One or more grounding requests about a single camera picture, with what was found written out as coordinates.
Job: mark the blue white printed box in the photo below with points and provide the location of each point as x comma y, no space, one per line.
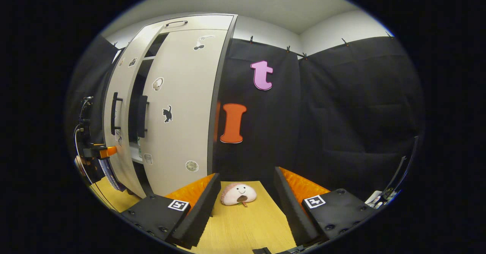
112,174

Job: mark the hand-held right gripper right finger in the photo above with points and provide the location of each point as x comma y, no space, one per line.
292,212

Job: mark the white cabinet drawer front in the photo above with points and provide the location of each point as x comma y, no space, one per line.
209,21

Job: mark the white cabinet door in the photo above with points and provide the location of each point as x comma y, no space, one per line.
190,94
127,75

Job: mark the pink white plush toy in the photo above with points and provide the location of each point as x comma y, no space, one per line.
239,195

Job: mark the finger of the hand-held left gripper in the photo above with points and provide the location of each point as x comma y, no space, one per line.
107,152

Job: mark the white tray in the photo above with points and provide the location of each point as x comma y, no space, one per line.
372,197

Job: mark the black backdrop cloth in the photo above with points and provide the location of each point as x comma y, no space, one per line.
341,113

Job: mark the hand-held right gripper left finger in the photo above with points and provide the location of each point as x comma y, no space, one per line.
201,212

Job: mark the white cabinet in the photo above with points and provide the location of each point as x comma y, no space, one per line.
133,87

